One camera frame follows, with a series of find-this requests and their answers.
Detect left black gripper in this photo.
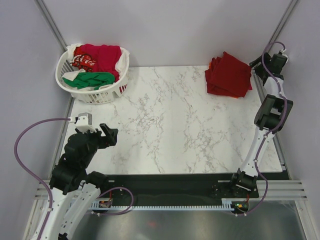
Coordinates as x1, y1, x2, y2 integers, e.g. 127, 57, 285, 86
81, 122, 118, 167

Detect dark red t shirt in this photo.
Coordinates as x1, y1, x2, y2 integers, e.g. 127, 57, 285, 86
214, 52, 253, 98

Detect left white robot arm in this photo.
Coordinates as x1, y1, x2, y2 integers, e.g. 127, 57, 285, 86
32, 123, 119, 240

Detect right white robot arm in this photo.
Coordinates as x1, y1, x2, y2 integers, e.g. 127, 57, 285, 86
229, 51, 294, 198

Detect white laundry basket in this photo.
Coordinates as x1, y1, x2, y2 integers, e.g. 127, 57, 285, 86
55, 43, 130, 105

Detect folded dark red shirt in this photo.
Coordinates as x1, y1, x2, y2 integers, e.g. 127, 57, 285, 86
204, 57, 228, 96

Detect folded orange shirt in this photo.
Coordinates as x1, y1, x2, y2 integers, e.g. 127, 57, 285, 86
205, 63, 239, 99

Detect green shirt in basket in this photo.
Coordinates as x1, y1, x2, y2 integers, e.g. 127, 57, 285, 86
62, 71, 116, 90

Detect red printed shirt in basket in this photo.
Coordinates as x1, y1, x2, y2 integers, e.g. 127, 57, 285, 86
70, 46, 97, 72

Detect white shirt in basket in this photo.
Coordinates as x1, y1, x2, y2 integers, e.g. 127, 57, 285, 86
66, 43, 129, 80

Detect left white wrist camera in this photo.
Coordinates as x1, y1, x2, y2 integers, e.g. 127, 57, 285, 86
69, 112, 97, 133

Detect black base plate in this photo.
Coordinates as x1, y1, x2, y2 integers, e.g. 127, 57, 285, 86
80, 172, 258, 208

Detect right aluminium frame post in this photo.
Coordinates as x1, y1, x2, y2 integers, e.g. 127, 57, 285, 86
266, 0, 301, 45

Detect aluminium frame post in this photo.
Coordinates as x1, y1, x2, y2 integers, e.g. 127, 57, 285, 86
266, 0, 301, 45
34, 0, 67, 52

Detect right aluminium table rail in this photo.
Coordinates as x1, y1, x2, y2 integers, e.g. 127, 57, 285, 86
253, 73, 287, 171

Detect aluminium rail bars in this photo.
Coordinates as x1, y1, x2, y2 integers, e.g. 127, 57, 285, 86
34, 180, 307, 201

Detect slotted cable duct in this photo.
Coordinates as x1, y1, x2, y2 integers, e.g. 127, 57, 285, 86
71, 198, 232, 211

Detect left aluminium frame post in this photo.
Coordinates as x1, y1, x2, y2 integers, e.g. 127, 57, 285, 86
34, 0, 67, 52

